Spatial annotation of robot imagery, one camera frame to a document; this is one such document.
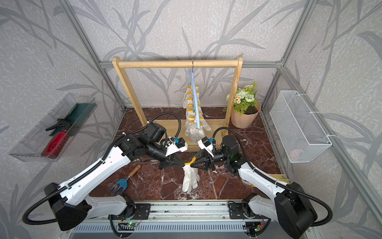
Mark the white glove hung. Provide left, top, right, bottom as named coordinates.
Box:
left=182, top=86, right=193, bottom=109
left=182, top=157, right=200, bottom=194
left=185, top=117, right=211, bottom=144

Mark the blue wavy clip hanger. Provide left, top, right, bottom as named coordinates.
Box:
left=189, top=59, right=201, bottom=130

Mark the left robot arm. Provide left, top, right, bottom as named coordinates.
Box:
left=22, top=118, right=188, bottom=231

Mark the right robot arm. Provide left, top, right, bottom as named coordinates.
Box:
left=191, top=131, right=333, bottom=239

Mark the wooden clothes rack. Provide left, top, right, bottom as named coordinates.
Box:
left=111, top=56, right=244, bottom=151

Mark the potted white flower plant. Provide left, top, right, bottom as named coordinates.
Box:
left=230, top=81, right=261, bottom=128

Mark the blue hand rake tool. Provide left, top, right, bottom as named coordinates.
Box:
left=109, top=164, right=142, bottom=194

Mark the yellow rubber-coated glove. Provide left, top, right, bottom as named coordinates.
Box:
left=269, top=174, right=291, bottom=184

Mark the green cloth in tray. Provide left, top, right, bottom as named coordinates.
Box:
left=45, top=103, right=96, bottom=137

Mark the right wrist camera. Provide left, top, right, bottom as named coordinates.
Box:
left=198, top=136, right=214, bottom=156

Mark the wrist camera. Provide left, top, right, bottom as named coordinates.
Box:
left=198, top=136, right=214, bottom=156
left=166, top=137, right=188, bottom=157

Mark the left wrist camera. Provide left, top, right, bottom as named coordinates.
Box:
left=166, top=137, right=188, bottom=157

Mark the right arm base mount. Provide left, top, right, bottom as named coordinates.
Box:
left=227, top=201, right=255, bottom=219

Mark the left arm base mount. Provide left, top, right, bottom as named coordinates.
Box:
left=120, top=203, right=151, bottom=220

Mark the aluminium front rail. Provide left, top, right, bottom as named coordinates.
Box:
left=55, top=199, right=323, bottom=239

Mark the white wire mesh basket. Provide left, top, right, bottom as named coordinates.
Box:
left=270, top=91, right=332, bottom=163

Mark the clear plastic wall tray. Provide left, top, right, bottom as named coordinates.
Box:
left=9, top=94, right=97, bottom=162

